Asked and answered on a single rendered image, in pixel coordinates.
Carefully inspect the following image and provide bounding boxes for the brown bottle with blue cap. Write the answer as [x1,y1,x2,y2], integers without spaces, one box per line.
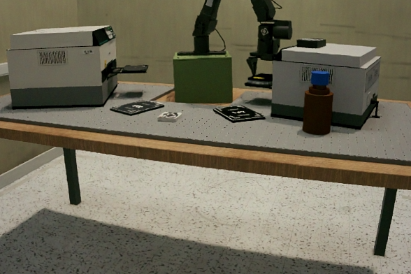
[303,71,333,135]

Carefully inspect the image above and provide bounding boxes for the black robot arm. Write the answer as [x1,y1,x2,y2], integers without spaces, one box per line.
[177,0,292,56]

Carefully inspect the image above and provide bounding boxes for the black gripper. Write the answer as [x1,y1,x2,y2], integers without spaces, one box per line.
[246,38,278,75]

